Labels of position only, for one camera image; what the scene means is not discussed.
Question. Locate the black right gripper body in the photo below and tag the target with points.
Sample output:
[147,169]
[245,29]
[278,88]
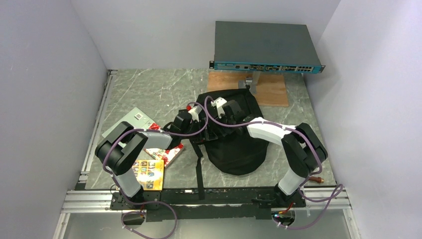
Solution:
[226,130]

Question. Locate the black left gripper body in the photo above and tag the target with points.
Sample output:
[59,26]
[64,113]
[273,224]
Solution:
[194,126]

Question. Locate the red colourful book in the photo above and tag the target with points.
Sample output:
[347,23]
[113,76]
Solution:
[167,156]

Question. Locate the black student backpack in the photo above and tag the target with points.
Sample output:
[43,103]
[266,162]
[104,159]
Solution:
[232,154]

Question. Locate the yellow picture book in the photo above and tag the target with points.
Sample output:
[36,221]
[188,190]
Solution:
[150,174]

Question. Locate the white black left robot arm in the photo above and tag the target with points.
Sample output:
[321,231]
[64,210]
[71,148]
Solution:
[119,150]

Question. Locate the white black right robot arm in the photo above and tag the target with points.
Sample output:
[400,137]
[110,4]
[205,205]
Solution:
[304,150]

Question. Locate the wooden base board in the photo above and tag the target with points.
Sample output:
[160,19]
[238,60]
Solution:
[268,90]

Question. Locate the grey notebook with label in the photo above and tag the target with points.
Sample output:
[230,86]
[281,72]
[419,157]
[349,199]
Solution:
[136,118]

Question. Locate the brown copper tap fitting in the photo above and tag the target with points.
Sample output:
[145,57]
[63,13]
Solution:
[318,180]

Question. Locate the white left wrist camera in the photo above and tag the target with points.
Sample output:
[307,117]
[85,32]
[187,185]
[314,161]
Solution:
[194,112]

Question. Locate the grey metal stand bracket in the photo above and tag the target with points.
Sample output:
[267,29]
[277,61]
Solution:
[250,82]

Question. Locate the teal network switch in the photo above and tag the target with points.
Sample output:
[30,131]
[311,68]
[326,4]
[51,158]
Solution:
[265,47]

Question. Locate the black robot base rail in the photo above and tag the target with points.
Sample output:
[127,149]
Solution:
[239,202]

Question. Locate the aluminium frame rail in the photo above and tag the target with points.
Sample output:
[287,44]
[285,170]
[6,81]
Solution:
[88,201]

